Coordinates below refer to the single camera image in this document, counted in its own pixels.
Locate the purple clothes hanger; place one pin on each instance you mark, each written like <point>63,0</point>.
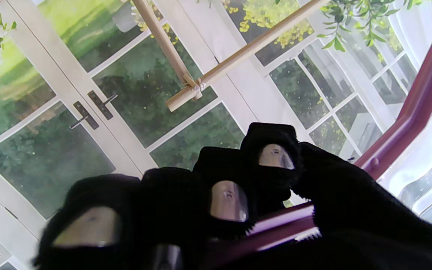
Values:
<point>418,101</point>

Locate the leafy potted tree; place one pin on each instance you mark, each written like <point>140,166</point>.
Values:
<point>362,18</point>

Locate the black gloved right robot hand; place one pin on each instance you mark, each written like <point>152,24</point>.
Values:
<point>171,210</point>

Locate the wooden hanging rack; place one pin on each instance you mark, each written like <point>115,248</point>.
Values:
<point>238,58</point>

